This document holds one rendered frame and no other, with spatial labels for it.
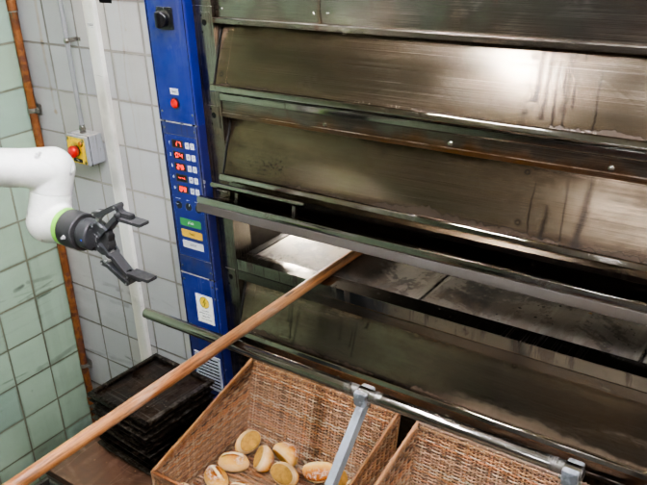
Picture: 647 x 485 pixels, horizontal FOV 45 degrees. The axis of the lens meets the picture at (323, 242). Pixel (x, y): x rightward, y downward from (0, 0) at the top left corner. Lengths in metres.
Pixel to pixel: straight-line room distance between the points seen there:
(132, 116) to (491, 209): 1.22
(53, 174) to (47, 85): 0.92
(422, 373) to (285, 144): 0.73
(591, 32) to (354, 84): 0.58
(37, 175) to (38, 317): 1.25
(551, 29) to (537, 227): 0.43
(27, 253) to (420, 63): 1.73
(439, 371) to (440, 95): 0.75
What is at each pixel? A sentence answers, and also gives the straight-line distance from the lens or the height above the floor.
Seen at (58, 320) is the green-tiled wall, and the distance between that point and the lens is 3.21.
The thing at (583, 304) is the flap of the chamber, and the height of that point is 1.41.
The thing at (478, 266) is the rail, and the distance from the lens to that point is 1.76.
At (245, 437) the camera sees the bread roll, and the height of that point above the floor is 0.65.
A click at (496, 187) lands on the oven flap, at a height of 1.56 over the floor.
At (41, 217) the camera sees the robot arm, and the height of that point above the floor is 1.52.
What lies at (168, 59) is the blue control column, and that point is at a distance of 2.32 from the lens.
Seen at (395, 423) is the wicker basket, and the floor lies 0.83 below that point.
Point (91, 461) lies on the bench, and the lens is 2.68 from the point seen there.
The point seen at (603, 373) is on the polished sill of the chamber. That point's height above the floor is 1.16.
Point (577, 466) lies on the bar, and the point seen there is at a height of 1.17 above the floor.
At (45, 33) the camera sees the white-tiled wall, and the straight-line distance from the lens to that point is 2.79.
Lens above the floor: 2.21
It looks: 24 degrees down
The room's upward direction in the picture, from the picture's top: 3 degrees counter-clockwise
